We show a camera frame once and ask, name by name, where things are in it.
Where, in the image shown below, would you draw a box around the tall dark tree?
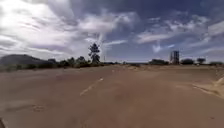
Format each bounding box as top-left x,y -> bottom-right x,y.
88,42 -> 101,65

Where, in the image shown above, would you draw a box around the row of bushes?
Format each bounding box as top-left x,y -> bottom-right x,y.
0,55 -> 116,72

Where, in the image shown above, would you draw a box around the tall building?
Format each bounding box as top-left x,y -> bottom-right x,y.
170,50 -> 180,65

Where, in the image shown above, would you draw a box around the low dark trees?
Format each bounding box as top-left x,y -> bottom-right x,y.
148,57 -> 224,66

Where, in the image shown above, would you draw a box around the dark hill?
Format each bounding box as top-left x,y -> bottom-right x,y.
0,54 -> 49,67

